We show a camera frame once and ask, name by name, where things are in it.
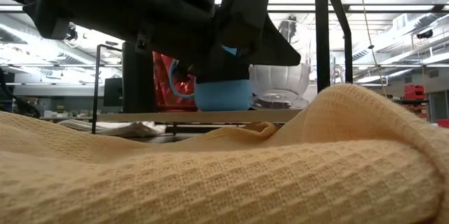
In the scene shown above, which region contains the tall black cup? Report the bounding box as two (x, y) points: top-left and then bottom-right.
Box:
(121, 41), (157, 114)

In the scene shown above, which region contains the black metal table frame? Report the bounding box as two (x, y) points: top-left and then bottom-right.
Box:
(314, 0), (354, 93)

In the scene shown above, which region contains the white patterned towel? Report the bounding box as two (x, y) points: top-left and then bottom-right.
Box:
(58, 119), (168, 138)

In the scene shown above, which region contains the light blue plastic mug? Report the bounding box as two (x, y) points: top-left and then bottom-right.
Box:
(169, 44), (254, 112)

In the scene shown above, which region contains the orange translucent tumbler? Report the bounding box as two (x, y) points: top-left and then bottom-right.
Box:
(152, 51), (198, 112)

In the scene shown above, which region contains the red plastic crate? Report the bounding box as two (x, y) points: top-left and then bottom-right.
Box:
(403, 84), (427, 101)

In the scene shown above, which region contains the thin hanging cord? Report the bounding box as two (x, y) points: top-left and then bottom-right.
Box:
(357, 0), (388, 98)

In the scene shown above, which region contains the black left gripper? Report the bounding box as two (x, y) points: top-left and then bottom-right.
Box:
(135, 0), (302, 85)

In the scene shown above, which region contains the yellow waffle cloth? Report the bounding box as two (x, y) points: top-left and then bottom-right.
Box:
(0, 83), (449, 224)

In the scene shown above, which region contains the black monitor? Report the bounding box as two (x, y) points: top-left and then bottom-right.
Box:
(103, 77), (123, 107)

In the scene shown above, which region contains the wooden shelf with black legs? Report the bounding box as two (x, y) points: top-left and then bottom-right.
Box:
(91, 44), (304, 136)

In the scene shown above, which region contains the clear faceted glass cup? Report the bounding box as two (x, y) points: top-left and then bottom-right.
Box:
(248, 62), (312, 110)

